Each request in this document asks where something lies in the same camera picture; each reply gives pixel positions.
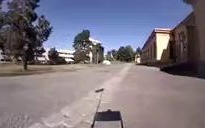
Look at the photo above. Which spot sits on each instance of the white vehicle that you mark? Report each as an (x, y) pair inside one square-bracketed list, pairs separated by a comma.
[(106, 62)]

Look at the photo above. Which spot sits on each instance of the distant group of trees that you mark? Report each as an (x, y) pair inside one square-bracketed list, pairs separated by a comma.
[(123, 54)]

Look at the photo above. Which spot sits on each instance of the white building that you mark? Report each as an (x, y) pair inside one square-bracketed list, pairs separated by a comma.
[(66, 54)]

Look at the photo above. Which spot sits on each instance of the pale concrete strip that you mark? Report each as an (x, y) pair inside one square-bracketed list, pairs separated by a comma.
[(90, 103)]

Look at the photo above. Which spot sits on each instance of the dark bush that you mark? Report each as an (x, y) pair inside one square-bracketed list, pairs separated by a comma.
[(55, 56)]

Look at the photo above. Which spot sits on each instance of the grey asphalt road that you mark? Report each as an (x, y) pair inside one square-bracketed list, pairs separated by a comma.
[(156, 100)]

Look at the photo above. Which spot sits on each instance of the large dark tree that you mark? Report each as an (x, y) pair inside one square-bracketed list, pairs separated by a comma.
[(21, 30)]

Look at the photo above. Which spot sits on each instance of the yellow building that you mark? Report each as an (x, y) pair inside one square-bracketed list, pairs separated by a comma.
[(186, 40)]

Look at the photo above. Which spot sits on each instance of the dry grass field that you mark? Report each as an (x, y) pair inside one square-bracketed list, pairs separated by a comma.
[(13, 69)]

